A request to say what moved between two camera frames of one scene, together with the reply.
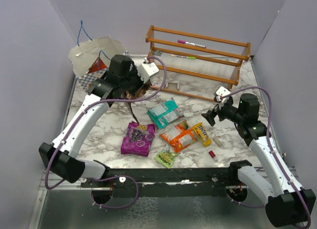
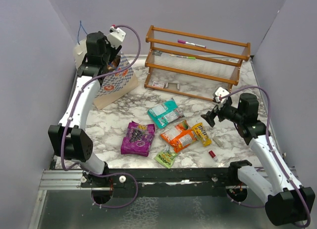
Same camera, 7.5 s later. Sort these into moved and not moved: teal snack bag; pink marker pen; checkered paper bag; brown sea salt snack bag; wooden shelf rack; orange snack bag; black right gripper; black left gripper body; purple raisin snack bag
Moved: checkered paper bag; brown sea salt snack bag; black left gripper body
Not moved: purple raisin snack bag; black right gripper; wooden shelf rack; teal snack bag; orange snack bag; pink marker pen
